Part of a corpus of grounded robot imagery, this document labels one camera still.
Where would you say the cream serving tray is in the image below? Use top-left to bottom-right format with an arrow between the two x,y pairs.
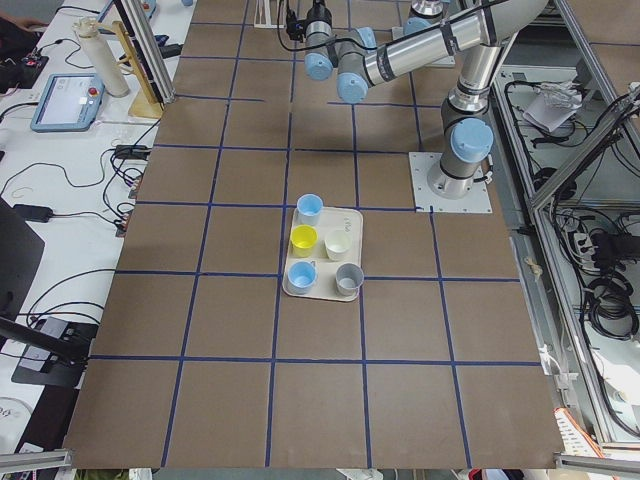
283,207 -> 363,302

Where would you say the black monitor stand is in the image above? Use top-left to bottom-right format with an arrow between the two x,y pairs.
1,202 -> 98,388

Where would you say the wooden mug tree stand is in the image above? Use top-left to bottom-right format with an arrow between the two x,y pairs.
111,21 -> 163,119

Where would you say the cream plastic cup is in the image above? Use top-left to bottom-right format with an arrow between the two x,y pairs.
324,229 -> 352,261

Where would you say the grey plastic cup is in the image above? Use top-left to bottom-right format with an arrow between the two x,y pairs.
335,263 -> 364,296

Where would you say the white cylindrical bottle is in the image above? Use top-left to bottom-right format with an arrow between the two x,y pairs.
73,17 -> 130,98

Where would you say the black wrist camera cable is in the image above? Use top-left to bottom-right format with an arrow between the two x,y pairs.
277,0 -> 309,52

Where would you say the yellow plastic cup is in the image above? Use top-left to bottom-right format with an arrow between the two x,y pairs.
290,224 -> 318,258

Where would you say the aluminium frame post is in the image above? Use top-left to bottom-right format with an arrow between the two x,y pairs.
114,0 -> 175,105

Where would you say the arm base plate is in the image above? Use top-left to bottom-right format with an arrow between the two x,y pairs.
408,152 -> 492,214

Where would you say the blue plastic cup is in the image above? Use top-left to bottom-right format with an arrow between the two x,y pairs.
287,261 -> 318,295
296,193 -> 324,226

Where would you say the blue teach pendant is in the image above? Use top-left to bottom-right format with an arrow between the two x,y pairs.
30,74 -> 105,133

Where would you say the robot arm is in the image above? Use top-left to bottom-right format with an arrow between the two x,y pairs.
300,1 -> 545,199

